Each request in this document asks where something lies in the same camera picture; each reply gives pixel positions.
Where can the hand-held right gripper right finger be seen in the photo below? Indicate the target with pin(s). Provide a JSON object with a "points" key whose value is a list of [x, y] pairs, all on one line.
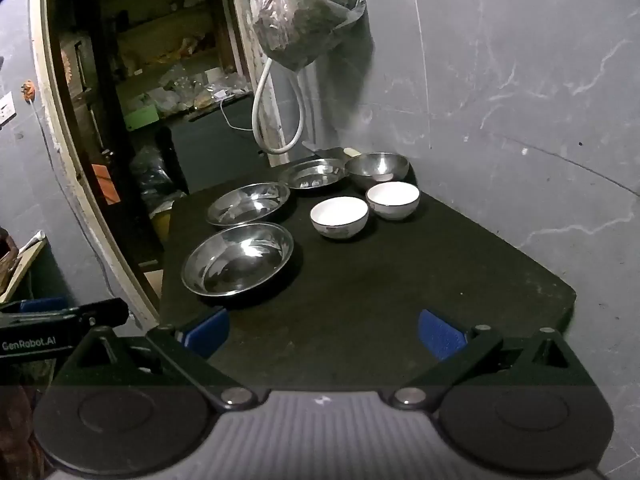
{"points": [[440, 332]]}

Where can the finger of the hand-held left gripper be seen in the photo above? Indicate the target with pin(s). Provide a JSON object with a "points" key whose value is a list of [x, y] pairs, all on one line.
{"points": [[100, 312], [45, 304]]}

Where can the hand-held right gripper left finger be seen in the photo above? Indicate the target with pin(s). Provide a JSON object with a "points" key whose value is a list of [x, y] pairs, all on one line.
{"points": [[207, 332]]}

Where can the steel plate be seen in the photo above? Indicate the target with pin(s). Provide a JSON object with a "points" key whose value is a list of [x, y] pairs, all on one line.
{"points": [[247, 203], [312, 174], [240, 260]]}

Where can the white ceramic bowl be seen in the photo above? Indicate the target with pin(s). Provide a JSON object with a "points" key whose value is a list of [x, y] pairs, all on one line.
{"points": [[392, 197]]}

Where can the white plate with red rim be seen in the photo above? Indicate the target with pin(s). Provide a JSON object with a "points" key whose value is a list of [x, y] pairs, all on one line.
{"points": [[340, 212]]}

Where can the steel bowl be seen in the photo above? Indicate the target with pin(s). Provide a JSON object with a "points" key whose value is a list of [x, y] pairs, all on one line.
{"points": [[377, 167]]}

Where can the person's left forearm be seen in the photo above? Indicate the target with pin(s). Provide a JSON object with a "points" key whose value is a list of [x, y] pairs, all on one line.
{"points": [[15, 410]]}

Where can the wooden side board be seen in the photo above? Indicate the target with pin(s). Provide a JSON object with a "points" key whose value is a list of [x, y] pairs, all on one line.
{"points": [[25, 265]]}

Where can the wooden basket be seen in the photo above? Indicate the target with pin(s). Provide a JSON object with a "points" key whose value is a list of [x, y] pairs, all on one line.
{"points": [[6, 260]]}

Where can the yellow container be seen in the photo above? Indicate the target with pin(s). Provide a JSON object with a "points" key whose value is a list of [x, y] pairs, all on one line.
{"points": [[161, 222]]}

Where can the black plastic bag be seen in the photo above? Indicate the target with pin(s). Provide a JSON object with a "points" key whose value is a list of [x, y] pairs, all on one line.
{"points": [[155, 175]]}

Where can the dark cabinet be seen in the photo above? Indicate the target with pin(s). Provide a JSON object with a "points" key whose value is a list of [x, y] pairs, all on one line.
{"points": [[220, 150]]}

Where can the green box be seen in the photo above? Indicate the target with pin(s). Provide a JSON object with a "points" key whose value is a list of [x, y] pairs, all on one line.
{"points": [[141, 119]]}

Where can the dark wooden door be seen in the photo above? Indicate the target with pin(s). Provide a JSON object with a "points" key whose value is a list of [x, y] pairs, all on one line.
{"points": [[85, 110]]}

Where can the cluttered wooden shelf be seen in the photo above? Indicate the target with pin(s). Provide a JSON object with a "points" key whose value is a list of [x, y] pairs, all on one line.
{"points": [[165, 45]]}

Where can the hanging clear plastic bag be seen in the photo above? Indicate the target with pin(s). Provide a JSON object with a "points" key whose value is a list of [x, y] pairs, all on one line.
{"points": [[305, 15]]}

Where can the white door frame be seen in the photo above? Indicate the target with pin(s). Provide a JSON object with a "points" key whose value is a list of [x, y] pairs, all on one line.
{"points": [[65, 170]]}

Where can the white wall switch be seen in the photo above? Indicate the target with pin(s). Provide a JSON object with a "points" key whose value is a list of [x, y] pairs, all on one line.
{"points": [[6, 109]]}

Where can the orange wall hook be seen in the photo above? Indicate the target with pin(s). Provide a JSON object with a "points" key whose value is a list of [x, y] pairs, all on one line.
{"points": [[28, 90]]}

